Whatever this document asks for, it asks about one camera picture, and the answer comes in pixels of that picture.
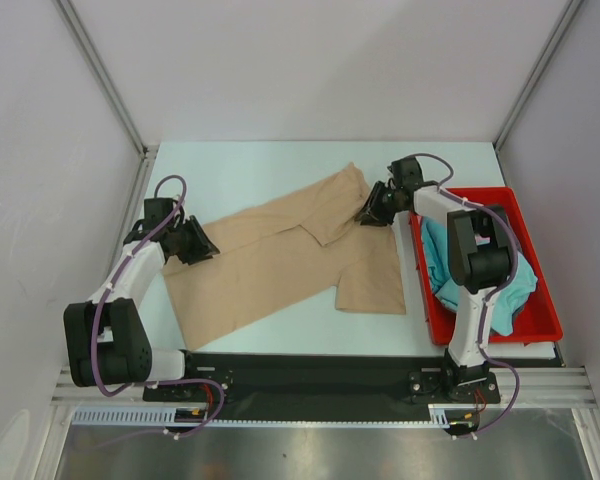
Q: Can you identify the aluminium post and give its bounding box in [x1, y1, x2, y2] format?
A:
[52, 0, 149, 156]
[492, 0, 587, 155]

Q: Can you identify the left rear aluminium post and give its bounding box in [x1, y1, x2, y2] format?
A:
[52, 0, 149, 156]

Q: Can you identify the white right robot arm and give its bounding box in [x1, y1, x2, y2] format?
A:
[355, 154, 518, 401]

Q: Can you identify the light blue t shirt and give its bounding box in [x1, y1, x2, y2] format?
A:
[420, 216, 451, 294]

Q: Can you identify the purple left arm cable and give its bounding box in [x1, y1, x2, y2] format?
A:
[90, 174, 226, 441]

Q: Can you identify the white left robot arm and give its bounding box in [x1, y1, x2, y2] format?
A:
[63, 197, 219, 400]

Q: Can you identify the white slotted cable duct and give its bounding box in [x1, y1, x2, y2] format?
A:
[72, 404, 478, 430]

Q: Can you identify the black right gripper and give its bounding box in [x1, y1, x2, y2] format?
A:
[355, 180, 404, 227]

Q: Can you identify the red plastic bin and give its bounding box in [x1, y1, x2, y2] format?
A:
[409, 187, 563, 346]

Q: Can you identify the aluminium frame rail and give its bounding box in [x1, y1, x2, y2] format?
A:
[49, 364, 597, 407]

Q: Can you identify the beige t shirt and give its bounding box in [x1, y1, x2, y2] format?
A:
[163, 164, 406, 350]

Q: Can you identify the right rear aluminium post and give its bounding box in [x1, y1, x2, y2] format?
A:
[492, 0, 587, 155]

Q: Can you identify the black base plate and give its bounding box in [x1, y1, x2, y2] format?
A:
[79, 348, 565, 422]

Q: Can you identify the teal t shirt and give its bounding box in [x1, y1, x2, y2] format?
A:
[433, 253, 538, 336]

